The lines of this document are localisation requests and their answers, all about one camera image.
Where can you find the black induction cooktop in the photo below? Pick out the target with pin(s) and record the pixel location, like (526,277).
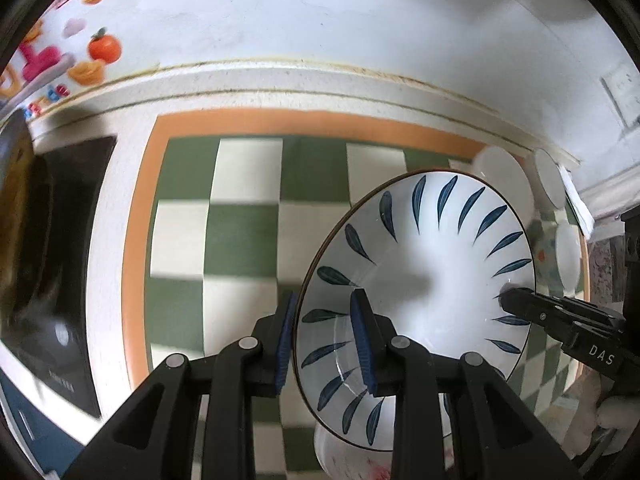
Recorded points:
(75,260)

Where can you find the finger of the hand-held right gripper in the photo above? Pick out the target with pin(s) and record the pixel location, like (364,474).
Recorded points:
(540,310)

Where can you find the white bowl with blue leaves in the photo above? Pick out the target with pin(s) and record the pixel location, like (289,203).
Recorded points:
(440,270)

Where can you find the white folded paper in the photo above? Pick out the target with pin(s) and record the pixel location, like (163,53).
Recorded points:
(580,202)

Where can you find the small white plate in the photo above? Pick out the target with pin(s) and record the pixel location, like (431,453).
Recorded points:
(549,177)

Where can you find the person's right hand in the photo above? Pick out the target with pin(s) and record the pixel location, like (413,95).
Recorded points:
(617,412)

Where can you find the white bowl with red print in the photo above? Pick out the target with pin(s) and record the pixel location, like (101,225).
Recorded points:
(350,460)

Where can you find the fruit print wall sticker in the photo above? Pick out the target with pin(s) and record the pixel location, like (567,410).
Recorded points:
(97,47)

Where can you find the green white checkered mat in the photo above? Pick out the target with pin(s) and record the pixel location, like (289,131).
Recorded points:
(240,240)

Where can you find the white wall socket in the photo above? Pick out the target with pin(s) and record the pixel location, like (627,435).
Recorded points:
(622,92)

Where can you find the floral patterned bowl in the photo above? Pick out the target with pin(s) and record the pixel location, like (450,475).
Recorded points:
(546,252)

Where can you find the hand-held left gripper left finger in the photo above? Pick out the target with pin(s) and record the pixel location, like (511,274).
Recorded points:
(283,345)

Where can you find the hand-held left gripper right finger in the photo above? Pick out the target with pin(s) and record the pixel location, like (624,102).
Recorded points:
(362,345)

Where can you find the large white plate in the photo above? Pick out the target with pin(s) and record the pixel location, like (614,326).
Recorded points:
(502,172)

